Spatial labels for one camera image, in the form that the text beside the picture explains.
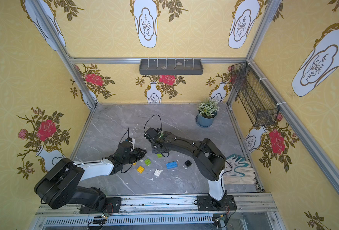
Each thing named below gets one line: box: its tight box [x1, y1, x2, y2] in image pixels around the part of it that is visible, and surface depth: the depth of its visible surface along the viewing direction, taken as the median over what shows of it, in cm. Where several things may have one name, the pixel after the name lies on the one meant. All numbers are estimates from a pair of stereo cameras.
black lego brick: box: [184, 159, 193, 168], surface depth 90 cm
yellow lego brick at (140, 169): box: [136, 165, 145, 174], surface depth 87 cm
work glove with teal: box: [223, 153, 257, 185], surface depth 85 cm
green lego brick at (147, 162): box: [144, 158, 152, 167], surface depth 90 cm
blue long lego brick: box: [166, 161, 178, 170], surface depth 89 cm
